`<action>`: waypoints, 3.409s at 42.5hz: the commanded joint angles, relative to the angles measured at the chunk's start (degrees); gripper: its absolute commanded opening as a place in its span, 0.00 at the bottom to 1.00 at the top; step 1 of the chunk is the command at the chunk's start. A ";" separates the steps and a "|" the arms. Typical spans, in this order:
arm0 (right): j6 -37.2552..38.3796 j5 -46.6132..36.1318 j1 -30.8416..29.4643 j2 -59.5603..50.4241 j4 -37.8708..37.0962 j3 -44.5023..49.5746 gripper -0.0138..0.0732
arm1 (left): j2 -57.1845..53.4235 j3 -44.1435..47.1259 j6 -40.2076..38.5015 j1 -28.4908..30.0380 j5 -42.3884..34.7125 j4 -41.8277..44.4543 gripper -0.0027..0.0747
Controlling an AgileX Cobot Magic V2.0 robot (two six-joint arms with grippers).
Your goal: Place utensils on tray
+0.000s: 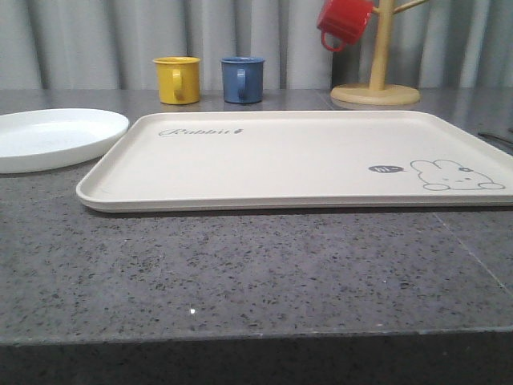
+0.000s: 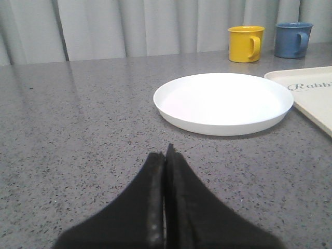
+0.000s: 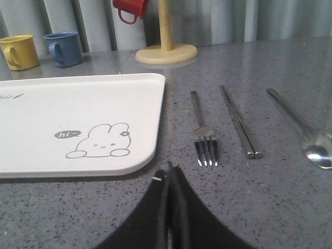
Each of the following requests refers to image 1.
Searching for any silver metal fork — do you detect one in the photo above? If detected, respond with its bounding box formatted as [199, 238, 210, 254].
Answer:
[478, 132, 513, 148]

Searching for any blue enamel mug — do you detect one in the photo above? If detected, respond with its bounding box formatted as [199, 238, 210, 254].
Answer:
[220, 56, 265, 104]

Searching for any beige rabbit serving tray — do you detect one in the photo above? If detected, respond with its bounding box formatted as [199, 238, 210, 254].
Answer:
[76, 111, 512, 213]

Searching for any yellow enamel mug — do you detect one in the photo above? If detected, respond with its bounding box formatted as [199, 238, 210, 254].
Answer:
[153, 56, 200, 105]

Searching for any grey curtain backdrop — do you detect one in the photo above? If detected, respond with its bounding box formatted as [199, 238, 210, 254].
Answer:
[1, 1, 512, 90]

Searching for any wooden mug tree stand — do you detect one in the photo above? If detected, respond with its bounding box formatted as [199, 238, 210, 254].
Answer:
[330, 0, 426, 106]

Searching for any white round plate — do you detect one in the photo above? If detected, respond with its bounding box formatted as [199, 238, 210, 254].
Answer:
[1, 108, 129, 173]

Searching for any red enamel mug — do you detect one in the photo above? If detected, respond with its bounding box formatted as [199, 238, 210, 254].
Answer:
[317, 0, 374, 52]

